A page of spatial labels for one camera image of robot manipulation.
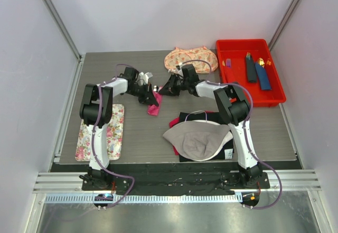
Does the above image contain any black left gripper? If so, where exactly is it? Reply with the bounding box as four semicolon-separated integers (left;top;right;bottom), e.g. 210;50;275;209
127;83;158;107

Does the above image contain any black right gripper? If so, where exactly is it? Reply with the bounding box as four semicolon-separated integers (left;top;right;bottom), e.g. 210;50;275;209
158;74;189;97

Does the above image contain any pink paper napkin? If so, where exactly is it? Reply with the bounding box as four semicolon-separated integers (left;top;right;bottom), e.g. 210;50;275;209
147;92;162;116

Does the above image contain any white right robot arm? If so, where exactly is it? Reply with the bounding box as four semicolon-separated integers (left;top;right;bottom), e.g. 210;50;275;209
158;64;262;188

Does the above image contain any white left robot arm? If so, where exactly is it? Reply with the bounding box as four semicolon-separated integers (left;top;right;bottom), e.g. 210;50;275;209
79;66;159;190

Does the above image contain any red rolled napkin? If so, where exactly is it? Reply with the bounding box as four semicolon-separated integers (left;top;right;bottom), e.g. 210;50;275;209
224;66;238;83

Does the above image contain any black rolled napkin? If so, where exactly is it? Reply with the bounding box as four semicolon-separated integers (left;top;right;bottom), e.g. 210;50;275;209
245;58;257;83

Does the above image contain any blue rolled napkin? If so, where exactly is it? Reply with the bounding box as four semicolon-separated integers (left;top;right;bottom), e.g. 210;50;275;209
255;62;272;90

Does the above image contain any orange patterned fabric cover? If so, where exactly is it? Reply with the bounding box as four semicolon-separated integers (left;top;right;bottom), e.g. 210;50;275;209
164;46;219;74

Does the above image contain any floral rectangular tray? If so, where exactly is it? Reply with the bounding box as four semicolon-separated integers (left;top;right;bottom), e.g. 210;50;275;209
75;104;125;162

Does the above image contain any grey bucket hat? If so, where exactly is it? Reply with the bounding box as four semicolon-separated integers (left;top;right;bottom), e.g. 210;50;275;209
163;120;233;162

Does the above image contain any purple fork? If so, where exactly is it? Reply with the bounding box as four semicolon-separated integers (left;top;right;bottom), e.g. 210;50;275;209
226;59;231;68

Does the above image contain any red plastic bin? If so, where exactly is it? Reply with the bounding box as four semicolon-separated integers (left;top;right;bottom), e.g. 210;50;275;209
216;39;286;107

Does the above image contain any black folded garment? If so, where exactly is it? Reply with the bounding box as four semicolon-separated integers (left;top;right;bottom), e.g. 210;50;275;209
171;111;234;162

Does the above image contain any gold spoon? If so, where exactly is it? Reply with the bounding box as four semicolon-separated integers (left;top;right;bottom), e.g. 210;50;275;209
257;58;265;67

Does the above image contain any white hat cord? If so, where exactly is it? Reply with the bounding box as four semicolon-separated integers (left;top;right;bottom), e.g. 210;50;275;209
184;110;209;123

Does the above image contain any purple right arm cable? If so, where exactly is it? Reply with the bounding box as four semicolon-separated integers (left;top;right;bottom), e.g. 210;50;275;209
178;60;283;210

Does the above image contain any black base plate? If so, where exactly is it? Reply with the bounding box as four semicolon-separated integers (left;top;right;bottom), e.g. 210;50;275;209
81;164;270;194

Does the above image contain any aluminium front rail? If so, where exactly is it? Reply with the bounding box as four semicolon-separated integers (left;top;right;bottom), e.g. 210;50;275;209
33;170;321;204

